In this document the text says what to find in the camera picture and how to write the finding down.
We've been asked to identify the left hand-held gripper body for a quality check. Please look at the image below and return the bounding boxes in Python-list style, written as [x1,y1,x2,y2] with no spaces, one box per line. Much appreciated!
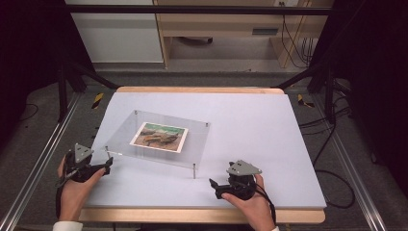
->
[62,142,107,184]

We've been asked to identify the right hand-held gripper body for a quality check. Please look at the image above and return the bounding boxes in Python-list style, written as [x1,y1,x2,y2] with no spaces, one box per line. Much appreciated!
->
[223,159,263,202]

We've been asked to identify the clear acrylic photo frame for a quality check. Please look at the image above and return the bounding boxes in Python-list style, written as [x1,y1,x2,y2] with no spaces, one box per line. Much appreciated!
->
[101,109,212,180]

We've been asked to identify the person's right hand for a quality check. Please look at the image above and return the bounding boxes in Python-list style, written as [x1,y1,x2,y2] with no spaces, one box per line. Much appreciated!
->
[221,173,277,231]

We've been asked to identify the person's left hand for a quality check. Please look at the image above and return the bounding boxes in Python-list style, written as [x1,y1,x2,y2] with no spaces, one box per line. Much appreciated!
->
[57,157,107,222]

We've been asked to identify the wooden table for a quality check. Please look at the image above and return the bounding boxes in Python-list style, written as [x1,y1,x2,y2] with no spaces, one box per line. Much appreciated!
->
[78,86,326,225]

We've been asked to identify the white board sheet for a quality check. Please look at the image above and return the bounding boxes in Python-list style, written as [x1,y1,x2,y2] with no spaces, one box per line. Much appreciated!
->
[86,91,328,210]

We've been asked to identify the painting print of boats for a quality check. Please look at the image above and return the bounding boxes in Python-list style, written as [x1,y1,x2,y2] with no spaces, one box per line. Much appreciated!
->
[129,121,190,154]

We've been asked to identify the black metal stand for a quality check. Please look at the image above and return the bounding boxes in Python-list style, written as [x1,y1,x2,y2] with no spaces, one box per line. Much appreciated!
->
[57,60,120,123]
[274,60,337,125]

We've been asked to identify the black curtain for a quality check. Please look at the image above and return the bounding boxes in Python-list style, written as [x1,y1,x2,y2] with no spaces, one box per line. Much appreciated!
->
[310,0,408,196]
[0,0,95,152]

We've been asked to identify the white cabinet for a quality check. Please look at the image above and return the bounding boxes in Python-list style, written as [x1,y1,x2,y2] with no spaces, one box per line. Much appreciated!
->
[64,0,165,64]

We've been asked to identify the dark object under desk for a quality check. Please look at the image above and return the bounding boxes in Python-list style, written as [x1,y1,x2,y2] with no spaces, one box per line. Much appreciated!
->
[177,36,215,45]

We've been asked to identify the wooden desk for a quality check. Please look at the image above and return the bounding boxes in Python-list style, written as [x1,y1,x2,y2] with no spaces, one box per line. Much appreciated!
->
[152,0,335,69]

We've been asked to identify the black horizontal bar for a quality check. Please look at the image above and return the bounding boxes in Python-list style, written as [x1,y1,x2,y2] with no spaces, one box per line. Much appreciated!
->
[64,4,335,16]

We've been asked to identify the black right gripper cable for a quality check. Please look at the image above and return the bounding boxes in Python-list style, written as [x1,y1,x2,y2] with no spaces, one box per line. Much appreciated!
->
[254,183,278,226]

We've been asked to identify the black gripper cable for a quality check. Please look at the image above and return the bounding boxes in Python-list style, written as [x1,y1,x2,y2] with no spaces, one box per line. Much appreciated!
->
[54,169,79,219]
[254,183,278,226]

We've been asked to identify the aluminium rail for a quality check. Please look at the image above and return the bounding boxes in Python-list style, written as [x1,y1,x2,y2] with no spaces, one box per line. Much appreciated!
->
[0,91,82,231]
[311,93,388,231]

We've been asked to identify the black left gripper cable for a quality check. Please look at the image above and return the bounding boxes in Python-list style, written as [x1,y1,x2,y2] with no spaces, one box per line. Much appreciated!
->
[54,169,79,219]

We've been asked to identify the thin black floor cable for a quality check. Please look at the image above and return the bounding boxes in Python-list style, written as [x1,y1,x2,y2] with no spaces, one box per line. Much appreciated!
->
[18,102,39,122]

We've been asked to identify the black floor cables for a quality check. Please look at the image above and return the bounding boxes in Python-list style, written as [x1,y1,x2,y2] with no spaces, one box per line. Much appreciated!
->
[297,80,357,210]

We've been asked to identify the black hanging cables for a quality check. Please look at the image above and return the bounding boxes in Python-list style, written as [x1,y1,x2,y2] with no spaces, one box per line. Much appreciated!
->
[279,1,315,69]

